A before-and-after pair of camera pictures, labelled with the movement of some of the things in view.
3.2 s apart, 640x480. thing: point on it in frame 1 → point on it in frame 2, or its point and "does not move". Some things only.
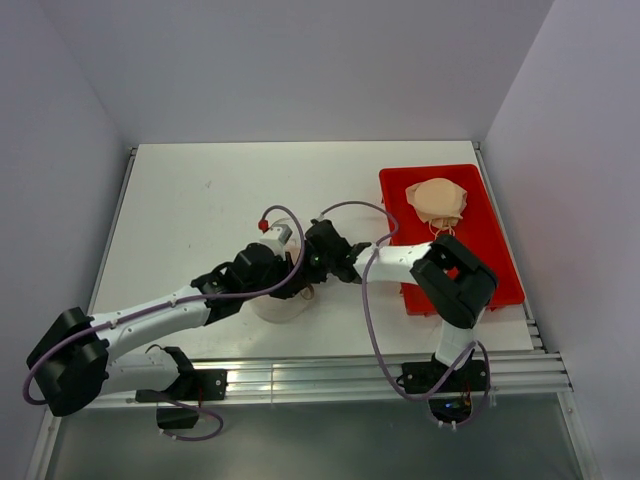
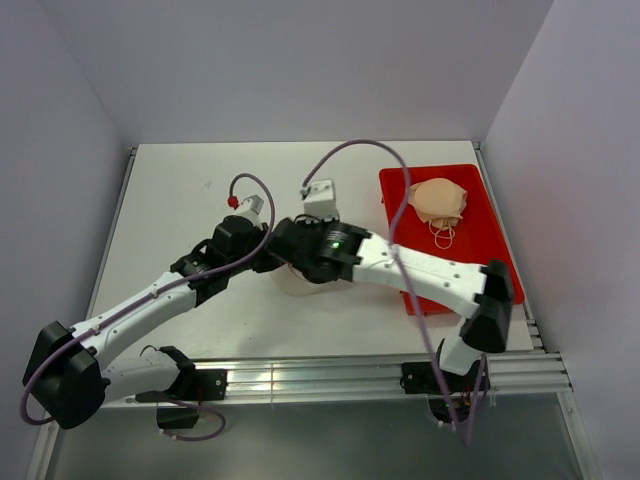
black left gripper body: x=278 y=272 → x=258 y=263
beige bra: x=439 y=202 does not move
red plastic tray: x=478 y=228 does not move
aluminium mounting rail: x=352 y=378 does not move
